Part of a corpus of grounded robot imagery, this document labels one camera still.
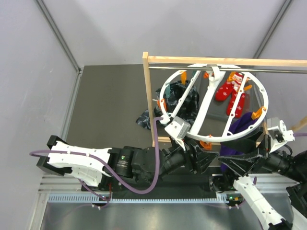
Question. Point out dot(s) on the dark patterned cloth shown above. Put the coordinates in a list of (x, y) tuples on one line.
[(188, 110)]

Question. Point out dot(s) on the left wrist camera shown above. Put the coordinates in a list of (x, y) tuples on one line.
[(176, 128)]

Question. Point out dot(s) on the wooden rack frame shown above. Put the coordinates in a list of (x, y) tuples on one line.
[(215, 77)]

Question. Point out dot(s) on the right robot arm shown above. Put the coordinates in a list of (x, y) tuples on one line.
[(288, 177)]

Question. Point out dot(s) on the grey cable duct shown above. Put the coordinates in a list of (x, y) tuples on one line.
[(90, 198)]

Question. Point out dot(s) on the purple sock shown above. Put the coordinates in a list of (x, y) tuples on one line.
[(242, 123)]

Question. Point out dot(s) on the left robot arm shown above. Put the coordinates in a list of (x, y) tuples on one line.
[(138, 168)]

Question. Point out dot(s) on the red snowflake sock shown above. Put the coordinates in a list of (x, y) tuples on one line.
[(224, 91)]

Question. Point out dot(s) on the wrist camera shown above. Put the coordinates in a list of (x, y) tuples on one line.
[(176, 128), (278, 133)]

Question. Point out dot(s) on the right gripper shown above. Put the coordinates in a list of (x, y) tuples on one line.
[(241, 164)]

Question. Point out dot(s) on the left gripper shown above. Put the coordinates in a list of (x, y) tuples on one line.
[(202, 159)]

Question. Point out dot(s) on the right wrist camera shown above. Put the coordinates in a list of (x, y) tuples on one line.
[(278, 133)]

